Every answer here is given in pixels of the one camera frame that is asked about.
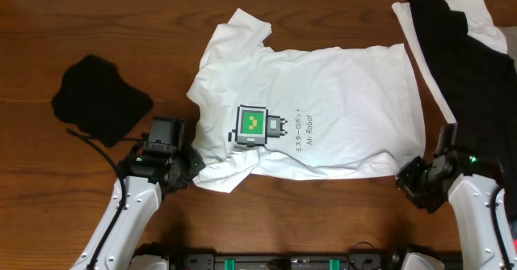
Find white robot print t-shirt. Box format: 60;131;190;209
187;10;425;192

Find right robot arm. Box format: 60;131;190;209
396;150;516;269

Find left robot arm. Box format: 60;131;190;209
72;146;205;269

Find black t-shirt in pile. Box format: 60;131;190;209
408;0;516;222

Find folded black garment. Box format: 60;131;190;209
52;55;153;147

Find white t-shirt in pile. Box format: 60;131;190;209
392;0;515;124

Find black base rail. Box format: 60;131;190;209
128;242;464;270

